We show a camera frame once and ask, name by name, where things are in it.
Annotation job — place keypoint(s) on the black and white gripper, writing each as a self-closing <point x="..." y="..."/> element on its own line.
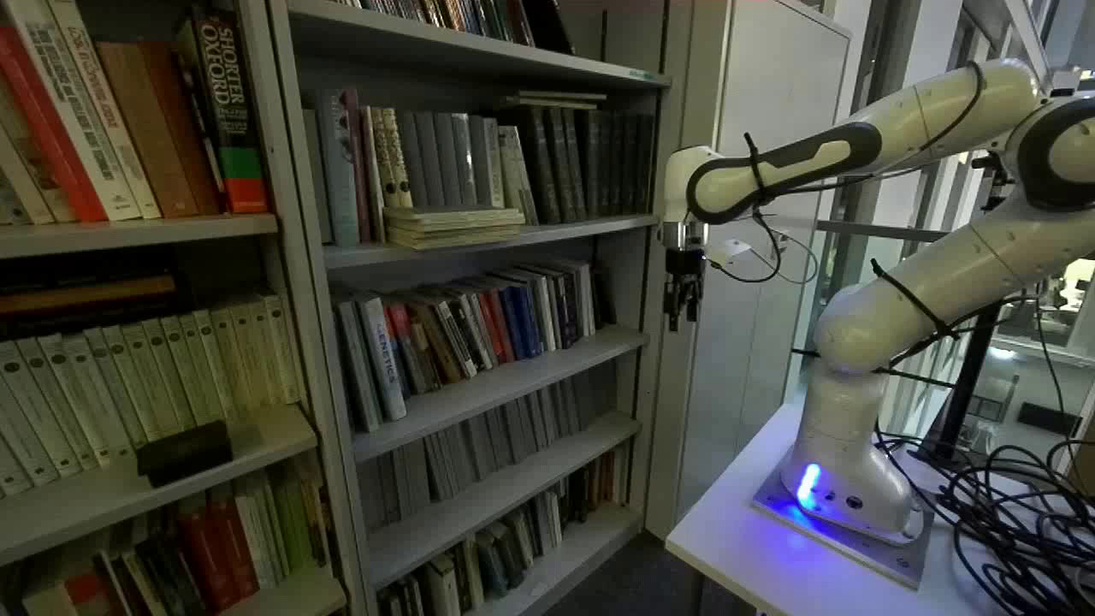
<point x="687" y="262"/>

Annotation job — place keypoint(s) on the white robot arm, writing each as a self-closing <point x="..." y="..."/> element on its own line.
<point x="1040" y="223"/>

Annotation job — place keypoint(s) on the row of grey Machine Intelligence books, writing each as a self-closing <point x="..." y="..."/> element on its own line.
<point x="553" y="154"/>

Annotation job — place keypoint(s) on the row of colourful books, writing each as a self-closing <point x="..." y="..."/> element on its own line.
<point x="413" y="345"/>

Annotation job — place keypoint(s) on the black box on shelf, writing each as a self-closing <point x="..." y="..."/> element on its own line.
<point x="186" y="453"/>

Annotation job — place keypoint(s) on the row of white books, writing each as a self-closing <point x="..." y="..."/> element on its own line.
<point x="90" y="400"/>

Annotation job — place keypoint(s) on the red and white books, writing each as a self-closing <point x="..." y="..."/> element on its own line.
<point x="132" y="133"/>

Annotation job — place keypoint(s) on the grey middle bookshelf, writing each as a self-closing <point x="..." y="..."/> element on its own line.
<point x="501" y="493"/>

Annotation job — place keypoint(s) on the grey bookshelf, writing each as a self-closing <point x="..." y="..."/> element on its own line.
<point x="240" y="539"/>
<point x="501" y="493"/>

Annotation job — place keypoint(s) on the stack of pale journals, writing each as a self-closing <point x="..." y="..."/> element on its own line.
<point x="455" y="227"/>

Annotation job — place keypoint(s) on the white robot table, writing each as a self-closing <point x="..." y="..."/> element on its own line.
<point x="1011" y="539"/>

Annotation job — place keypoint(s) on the black metal stand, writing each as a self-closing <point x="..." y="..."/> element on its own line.
<point x="946" y="429"/>

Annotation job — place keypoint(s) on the grey left bookshelf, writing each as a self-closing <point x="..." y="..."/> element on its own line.
<point x="240" y="539"/>

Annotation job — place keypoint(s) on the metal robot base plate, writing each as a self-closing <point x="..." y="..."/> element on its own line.
<point x="843" y="530"/>

